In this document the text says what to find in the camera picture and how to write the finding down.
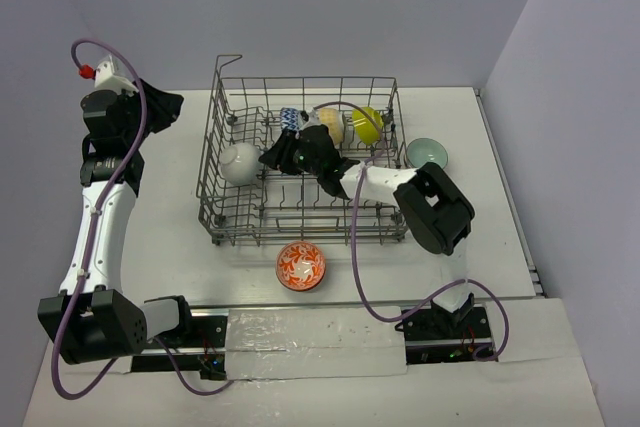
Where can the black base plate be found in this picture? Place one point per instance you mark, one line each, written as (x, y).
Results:
(200, 350)
(430, 338)

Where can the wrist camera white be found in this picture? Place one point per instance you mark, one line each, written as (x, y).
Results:
(309, 119)
(108, 76)

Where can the orange floral patterned bowl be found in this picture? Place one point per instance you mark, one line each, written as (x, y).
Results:
(300, 266)

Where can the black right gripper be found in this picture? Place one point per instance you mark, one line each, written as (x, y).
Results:
(280, 155)

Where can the white taped cover panel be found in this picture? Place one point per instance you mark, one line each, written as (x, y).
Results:
(288, 344)

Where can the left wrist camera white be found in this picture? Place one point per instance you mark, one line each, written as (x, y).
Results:
(108, 76)

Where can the teal patterned bowl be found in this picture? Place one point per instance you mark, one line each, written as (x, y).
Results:
(423, 150)

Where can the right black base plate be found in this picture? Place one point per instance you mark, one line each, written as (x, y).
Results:
(430, 338)

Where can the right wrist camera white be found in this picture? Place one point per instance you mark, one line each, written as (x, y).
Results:
(309, 119)

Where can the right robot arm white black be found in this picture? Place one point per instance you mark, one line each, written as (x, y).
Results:
(436, 212)

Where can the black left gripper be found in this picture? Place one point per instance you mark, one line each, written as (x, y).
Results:
(154, 107)

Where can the blue zigzag patterned bowl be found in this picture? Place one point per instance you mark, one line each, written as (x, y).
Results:
(291, 120)

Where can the grey wire dish rack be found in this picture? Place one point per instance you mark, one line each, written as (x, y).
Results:
(276, 208)

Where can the white bowl yellow flower pattern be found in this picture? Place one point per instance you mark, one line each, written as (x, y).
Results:
(334, 120)

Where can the plain white bowl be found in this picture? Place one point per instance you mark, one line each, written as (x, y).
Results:
(239, 163)

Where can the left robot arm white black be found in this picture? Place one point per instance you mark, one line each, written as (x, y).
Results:
(90, 317)

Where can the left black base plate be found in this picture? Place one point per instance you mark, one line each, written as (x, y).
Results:
(200, 350)

